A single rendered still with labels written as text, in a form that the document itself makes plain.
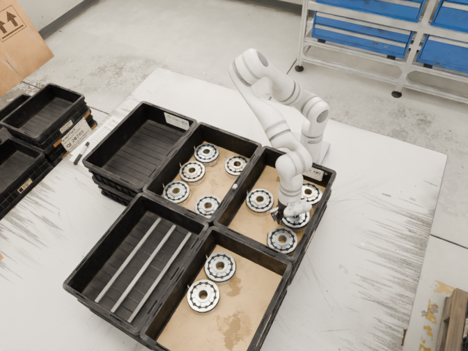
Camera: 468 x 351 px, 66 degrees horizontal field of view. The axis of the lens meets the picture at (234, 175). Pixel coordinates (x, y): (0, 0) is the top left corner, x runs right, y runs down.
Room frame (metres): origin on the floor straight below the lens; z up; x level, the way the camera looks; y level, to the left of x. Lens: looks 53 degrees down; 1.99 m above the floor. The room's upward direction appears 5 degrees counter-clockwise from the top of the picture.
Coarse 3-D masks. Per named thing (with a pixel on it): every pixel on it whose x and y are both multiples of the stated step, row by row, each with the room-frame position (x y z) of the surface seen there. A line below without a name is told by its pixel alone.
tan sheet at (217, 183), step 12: (192, 156) 1.01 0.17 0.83; (228, 156) 0.99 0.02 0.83; (216, 168) 0.93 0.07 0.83; (180, 180) 0.88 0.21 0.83; (204, 180) 0.87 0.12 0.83; (216, 180) 0.87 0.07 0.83; (228, 180) 0.86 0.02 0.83; (192, 192) 0.82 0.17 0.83; (204, 192) 0.81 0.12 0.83; (216, 192) 0.81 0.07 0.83; (192, 204) 0.76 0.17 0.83
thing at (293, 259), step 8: (280, 152) 0.90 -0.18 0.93; (256, 160) 0.87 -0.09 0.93; (248, 168) 0.84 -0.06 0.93; (320, 168) 0.81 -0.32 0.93; (328, 168) 0.81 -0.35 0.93; (240, 184) 0.78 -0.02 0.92; (328, 184) 0.73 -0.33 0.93; (232, 192) 0.73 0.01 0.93; (328, 192) 0.70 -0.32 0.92; (232, 200) 0.71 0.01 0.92; (320, 200) 0.67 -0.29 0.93; (224, 208) 0.68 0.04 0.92; (320, 208) 0.64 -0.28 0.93; (312, 216) 0.61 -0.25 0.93; (216, 224) 0.61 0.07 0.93; (312, 224) 0.58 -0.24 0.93; (232, 232) 0.58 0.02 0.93; (304, 232) 0.55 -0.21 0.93; (248, 240) 0.54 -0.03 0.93; (304, 240) 0.52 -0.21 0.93; (264, 248) 0.51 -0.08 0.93; (272, 248) 0.51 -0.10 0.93; (296, 248) 0.50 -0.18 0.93; (280, 256) 0.48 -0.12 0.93; (288, 256) 0.47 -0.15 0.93; (296, 256) 0.47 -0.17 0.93
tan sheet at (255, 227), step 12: (264, 180) 0.85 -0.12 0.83; (276, 180) 0.84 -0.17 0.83; (276, 192) 0.79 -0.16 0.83; (276, 204) 0.73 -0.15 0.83; (240, 216) 0.69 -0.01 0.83; (252, 216) 0.69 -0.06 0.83; (264, 216) 0.69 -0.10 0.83; (240, 228) 0.64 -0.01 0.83; (252, 228) 0.64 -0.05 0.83; (264, 228) 0.63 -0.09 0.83; (264, 240) 0.59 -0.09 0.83
